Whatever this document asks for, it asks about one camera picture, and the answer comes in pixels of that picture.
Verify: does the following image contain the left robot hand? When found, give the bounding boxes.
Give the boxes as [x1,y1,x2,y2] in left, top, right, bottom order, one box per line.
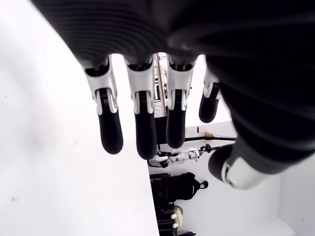
[29,0,315,191]

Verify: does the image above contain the black pole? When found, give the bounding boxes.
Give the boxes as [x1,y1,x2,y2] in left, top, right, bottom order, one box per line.
[184,136,236,143]

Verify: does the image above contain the black box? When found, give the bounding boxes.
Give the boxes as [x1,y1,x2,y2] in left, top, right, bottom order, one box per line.
[154,116,171,150]

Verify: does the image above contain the black backpack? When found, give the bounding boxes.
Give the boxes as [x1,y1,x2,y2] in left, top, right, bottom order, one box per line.
[150,172,209,205]

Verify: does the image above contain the beige bag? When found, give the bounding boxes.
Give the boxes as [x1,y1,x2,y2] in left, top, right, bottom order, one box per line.
[169,205,185,230]

